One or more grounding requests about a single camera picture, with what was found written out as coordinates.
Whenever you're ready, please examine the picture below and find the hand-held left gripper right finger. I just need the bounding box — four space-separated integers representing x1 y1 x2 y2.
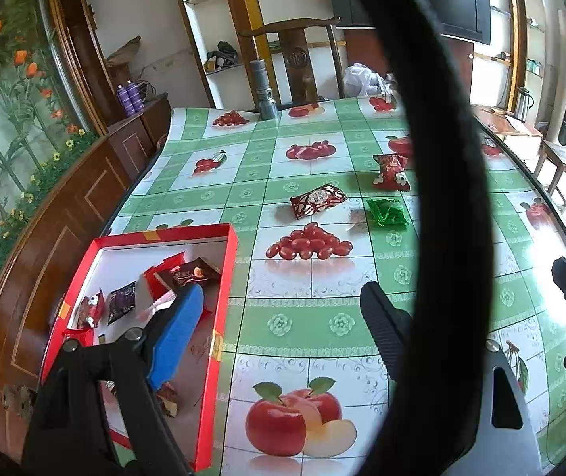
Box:
359 282 544 476

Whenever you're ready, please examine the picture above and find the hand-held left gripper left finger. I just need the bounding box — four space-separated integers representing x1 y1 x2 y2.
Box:
22 282 206 476

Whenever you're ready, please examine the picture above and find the red cardboard box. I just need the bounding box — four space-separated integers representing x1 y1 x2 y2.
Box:
40 223 240 472

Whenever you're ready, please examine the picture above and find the dark purple snack packet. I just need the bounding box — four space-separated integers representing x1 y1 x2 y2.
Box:
107 282 138 327

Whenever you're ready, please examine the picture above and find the dark red brown snack packet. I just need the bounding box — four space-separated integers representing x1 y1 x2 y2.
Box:
156 382 180 418

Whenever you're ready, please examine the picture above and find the green fruit-print tablecloth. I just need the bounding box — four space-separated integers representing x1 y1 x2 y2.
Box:
99 94 566 476

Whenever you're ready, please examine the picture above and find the small red snack packet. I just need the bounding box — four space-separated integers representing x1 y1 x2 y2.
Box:
75 288 106 331

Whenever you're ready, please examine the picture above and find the green snack packet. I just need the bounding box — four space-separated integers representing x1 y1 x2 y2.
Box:
366 197 409 230

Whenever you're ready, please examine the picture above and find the wooden stool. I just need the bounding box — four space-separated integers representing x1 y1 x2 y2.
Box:
533 140 566 209

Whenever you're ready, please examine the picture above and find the brown white patterned snack packet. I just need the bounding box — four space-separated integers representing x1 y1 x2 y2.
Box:
290 184 349 220

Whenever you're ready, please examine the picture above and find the wooden cabinet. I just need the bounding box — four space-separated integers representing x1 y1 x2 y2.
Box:
0 92 172 462

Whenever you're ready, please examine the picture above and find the wooden side table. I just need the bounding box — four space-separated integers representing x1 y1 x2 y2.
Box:
471 104 545 162

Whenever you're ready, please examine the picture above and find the metal kettle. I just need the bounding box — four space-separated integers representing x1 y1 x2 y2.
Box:
516 86 532 122

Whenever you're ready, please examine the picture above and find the white plastic bag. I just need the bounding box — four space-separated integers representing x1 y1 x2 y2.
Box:
345 63 395 97

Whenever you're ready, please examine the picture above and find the purple bottle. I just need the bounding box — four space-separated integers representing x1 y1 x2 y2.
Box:
127 79 146 113
117 84 134 116

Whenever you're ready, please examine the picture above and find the grey flashlight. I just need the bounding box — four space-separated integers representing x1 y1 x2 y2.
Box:
249 59 280 121

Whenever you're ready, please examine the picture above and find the wooden chair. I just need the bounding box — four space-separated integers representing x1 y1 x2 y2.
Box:
240 16 347 110

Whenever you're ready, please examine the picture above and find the dark bag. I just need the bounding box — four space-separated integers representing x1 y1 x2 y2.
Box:
203 40 244 71

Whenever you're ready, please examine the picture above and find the brown paper bag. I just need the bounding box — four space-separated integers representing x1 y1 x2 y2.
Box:
104 36 143 73

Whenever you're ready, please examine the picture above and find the black television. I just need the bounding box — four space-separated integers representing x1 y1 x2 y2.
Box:
325 0 492 45

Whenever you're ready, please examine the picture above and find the white shelf unit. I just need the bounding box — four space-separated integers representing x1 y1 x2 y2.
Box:
168 0 348 110

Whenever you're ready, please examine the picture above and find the black strap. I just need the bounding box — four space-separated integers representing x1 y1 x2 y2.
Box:
369 0 494 476

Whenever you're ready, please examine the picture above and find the flower wall mural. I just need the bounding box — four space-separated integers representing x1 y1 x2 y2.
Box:
0 0 100 407

